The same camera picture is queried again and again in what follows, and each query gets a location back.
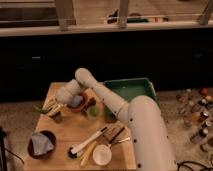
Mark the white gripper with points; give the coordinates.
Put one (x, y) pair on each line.
(60, 103)

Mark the green pepper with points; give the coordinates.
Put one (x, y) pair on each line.
(40, 110)

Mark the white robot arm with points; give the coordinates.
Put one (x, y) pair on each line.
(152, 147)

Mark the green plastic cup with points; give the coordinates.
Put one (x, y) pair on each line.
(93, 112)

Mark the blue cloth in orange bowl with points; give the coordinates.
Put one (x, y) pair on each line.
(76, 101)

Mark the orange bowl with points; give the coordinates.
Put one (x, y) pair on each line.
(82, 105)

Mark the dark brown bowl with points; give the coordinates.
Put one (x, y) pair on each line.
(52, 138)

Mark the grey blue cloth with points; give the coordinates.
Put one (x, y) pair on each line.
(41, 143)

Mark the yellow banana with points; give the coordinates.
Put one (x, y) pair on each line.
(85, 157)

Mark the brown wooden block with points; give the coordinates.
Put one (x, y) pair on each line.
(113, 128)

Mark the green plastic tray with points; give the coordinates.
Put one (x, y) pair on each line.
(131, 88)

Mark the metal spoon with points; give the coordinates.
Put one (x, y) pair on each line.
(119, 141)

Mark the wooden railing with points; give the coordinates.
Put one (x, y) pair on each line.
(57, 17)

